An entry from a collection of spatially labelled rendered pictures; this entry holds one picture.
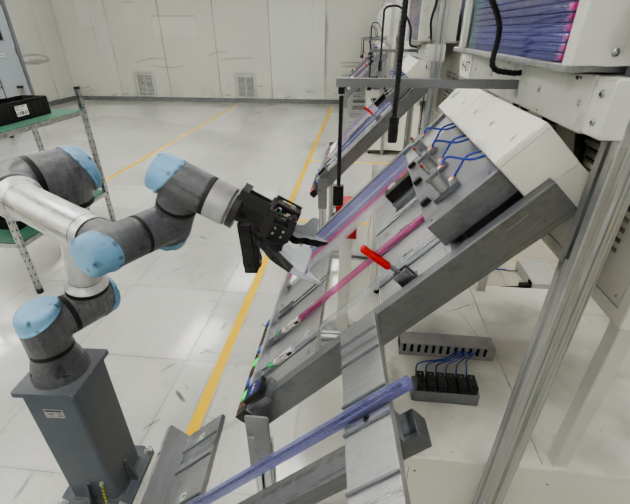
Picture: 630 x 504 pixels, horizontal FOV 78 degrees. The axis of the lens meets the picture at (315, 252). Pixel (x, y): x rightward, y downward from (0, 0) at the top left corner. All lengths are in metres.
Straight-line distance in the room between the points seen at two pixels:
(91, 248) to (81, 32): 10.61
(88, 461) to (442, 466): 1.09
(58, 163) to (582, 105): 1.00
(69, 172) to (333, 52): 8.55
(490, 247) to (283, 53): 9.02
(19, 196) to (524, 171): 0.88
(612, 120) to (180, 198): 0.62
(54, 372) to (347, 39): 8.69
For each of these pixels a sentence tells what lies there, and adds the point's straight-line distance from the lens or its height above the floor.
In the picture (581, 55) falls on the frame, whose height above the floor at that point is 1.40.
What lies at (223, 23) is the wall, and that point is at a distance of 9.81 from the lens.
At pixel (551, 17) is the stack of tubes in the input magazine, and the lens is 0.69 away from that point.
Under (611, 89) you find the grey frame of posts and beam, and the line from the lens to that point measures 0.58.
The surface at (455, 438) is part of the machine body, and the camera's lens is 1.03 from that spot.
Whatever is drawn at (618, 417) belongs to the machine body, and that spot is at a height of 0.62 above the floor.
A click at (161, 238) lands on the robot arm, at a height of 1.10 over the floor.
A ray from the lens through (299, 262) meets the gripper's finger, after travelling 0.68.
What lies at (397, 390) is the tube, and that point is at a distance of 0.49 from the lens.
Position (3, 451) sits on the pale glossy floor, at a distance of 2.10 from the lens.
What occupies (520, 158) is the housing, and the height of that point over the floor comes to 1.27.
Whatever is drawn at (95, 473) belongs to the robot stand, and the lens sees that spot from 1.63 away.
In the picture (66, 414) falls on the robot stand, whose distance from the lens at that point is 1.42.
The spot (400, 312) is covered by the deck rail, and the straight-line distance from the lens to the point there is 0.69.
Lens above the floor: 1.42
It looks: 29 degrees down
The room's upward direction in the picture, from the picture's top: straight up
